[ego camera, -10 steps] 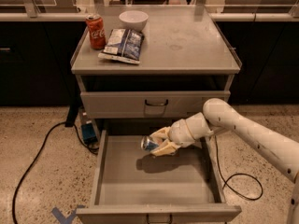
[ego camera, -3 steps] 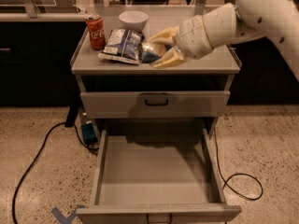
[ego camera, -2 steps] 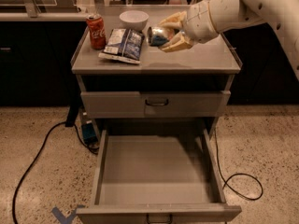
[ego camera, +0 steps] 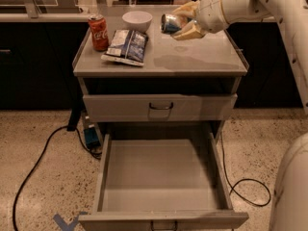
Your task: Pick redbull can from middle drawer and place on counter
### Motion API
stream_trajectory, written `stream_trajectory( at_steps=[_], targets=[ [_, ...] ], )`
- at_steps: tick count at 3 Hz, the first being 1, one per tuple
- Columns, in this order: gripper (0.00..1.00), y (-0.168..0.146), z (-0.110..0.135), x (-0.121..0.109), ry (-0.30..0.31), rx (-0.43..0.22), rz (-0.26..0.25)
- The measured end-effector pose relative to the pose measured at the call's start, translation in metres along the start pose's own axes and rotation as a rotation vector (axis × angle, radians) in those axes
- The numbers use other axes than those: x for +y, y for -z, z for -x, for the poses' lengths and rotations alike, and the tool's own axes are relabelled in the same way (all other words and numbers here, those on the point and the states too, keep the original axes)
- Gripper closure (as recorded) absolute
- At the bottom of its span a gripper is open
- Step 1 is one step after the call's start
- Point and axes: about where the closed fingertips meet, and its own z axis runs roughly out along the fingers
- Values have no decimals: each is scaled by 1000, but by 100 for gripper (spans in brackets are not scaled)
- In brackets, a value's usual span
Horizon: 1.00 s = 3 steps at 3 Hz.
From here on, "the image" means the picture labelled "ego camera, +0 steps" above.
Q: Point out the blue tape mark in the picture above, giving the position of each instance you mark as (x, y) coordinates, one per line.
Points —
(69, 225)

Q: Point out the closed top drawer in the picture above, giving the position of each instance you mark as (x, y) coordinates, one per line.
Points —
(158, 107)

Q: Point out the blue white chip bag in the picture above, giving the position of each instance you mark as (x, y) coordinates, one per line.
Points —
(127, 47)

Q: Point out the grey drawer cabinet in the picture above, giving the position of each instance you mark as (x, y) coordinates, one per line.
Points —
(209, 66)

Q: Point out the blue silver redbull can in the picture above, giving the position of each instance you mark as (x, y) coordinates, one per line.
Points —
(171, 23)

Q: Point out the red coca-cola can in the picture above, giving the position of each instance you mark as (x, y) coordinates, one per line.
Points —
(99, 33)

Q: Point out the white bowl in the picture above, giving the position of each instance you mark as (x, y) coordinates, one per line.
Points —
(137, 20)

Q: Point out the open middle drawer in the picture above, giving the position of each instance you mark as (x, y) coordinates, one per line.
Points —
(175, 183)

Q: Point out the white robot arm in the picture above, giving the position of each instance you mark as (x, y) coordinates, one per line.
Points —
(289, 208)

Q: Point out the blue power adapter box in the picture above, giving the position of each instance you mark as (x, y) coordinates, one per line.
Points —
(91, 138)

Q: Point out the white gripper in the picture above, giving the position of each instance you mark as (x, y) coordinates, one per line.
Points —
(209, 12)

